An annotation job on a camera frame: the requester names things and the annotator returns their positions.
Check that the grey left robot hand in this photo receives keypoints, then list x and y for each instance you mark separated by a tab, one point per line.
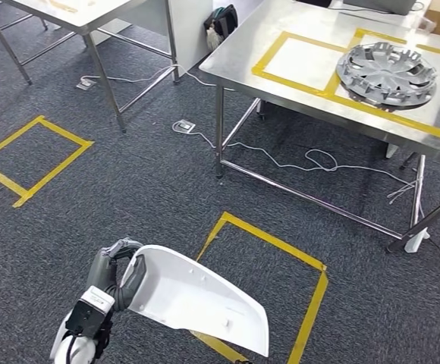
102	274

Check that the white plastic shell part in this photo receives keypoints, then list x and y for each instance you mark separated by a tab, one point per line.
190	301

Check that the steel workbench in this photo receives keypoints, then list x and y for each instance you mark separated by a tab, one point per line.
243	55

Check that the yellow workbench tape outline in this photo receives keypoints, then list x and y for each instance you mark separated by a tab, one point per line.
299	84

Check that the yellow floor tape square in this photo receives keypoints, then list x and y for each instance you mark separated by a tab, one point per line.
53	174
310	311

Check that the floor power socket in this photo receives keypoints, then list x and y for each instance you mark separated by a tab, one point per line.
86	84
185	126

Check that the steel table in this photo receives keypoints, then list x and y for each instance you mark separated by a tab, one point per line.
72	17

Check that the white desk side panel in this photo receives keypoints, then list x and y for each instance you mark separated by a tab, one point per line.
190	30

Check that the black bag with tassel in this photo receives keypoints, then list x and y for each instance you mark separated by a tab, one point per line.
224	22

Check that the grey plastic wheel cover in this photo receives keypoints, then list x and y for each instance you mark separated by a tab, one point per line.
387	75

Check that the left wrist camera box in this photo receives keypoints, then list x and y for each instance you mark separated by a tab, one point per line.
91	316

